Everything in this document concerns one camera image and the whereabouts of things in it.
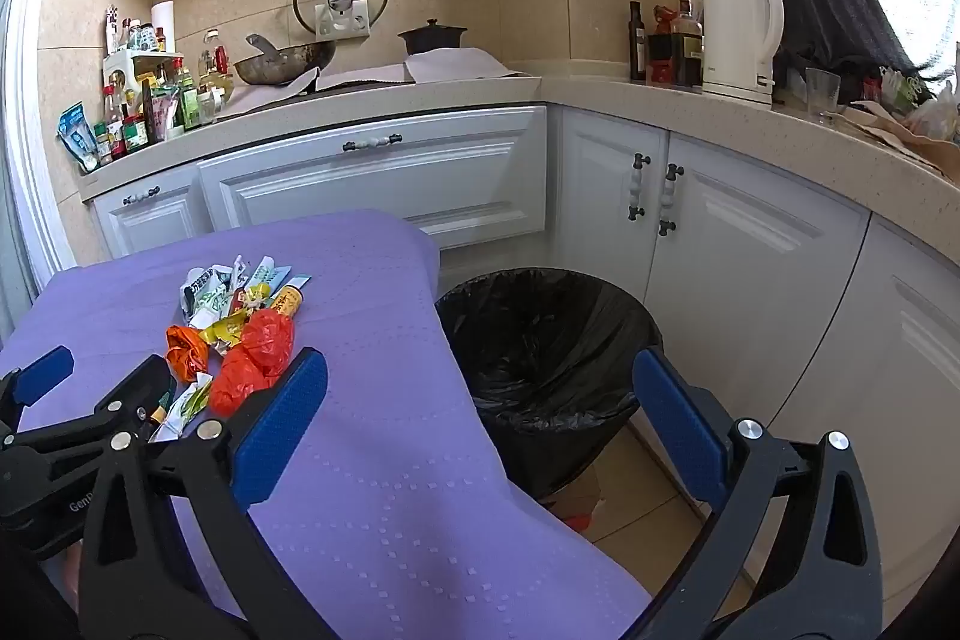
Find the beige kitchen countertop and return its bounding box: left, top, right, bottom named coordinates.
left=79, top=74, right=960, bottom=251

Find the white door frame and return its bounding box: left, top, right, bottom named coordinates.
left=0, top=0, right=83, bottom=311

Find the black lined waste bin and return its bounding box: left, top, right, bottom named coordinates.
left=435, top=267, right=665, bottom=498

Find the white electric kettle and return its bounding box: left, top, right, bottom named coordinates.
left=701, top=0, right=785, bottom=105

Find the dark olive oil bottle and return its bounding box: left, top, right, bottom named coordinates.
left=628, top=0, right=647, bottom=82

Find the black casserole pot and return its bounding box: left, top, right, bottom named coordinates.
left=397, top=19, right=467, bottom=58

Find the green white wrapper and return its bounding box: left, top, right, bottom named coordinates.
left=148, top=377, right=215, bottom=443

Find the kitchen paper roll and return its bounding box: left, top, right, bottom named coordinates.
left=151, top=1, right=177, bottom=55

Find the wide white drawer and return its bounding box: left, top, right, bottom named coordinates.
left=199, top=104, right=548, bottom=251

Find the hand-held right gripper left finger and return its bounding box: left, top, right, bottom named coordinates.
left=79, top=347, right=338, bottom=640

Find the cluster of condiment bottles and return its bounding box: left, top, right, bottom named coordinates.
left=94, top=6, right=233, bottom=165

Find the clear drinking glass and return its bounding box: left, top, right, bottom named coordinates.
left=805, top=68, right=842, bottom=125

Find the dark soy sauce bottle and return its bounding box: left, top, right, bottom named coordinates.
left=670, top=0, right=704, bottom=88

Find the orange wrapper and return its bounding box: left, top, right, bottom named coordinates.
left=165, top=325, right=212, bottom=384

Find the white blue printed packet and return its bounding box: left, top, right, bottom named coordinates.
left=180, top=267, right=235, bottom=327

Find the metal wok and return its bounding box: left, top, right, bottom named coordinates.
left=234, top=34, right=337, bottom=86

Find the white green tube packet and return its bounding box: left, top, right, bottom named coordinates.
left=251, top=260, right=295, bottom=295

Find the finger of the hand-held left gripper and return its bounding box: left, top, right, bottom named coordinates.
left=0, top=346, right=74, bottom=438
left=0, top=355, right=179, bottom=461

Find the white wall socket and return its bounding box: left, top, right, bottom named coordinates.
left=315, top=0, right=370, bottom=41

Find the brown yellow stick packet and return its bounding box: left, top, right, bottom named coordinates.
left=268, top=284, right=305, bottom=319

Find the yellow wrapper with string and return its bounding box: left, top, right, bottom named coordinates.
left=196, top=316, right=252, bottom=352

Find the yellow cooking oil bottle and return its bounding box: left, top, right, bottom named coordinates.
left=199, top=29, right=233, bottom=101

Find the blue white pouch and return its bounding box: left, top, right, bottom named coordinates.
left=58, top=101, right=100, bottom=172

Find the purple tablecloth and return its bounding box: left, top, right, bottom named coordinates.
left=0, top=209, right=653, bottom=640

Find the red plastic wrapper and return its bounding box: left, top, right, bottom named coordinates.
left=208, top=308, right=296, bottom=417

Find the white cabinet door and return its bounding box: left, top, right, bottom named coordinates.
left=757, top=220, right=960, bottom=626
left=645, top=130, right=871, bottom=431
left=559, top=107, right=668, bottom=341

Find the brown paper bag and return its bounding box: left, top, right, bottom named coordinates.
left=847, top=100, right=960, bottom=184

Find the small white drawer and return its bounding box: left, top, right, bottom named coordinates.
left=90, top=164, right=203, bottom=259

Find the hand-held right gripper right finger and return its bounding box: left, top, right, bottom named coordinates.
left=630, top=347, right=886, bottom=640

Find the white spice rack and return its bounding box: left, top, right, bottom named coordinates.
left=103, top=51, right=185, bottom=94

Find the red wrapped bottle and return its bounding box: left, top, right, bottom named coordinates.
left=649, top=4, right=680, bottom=86

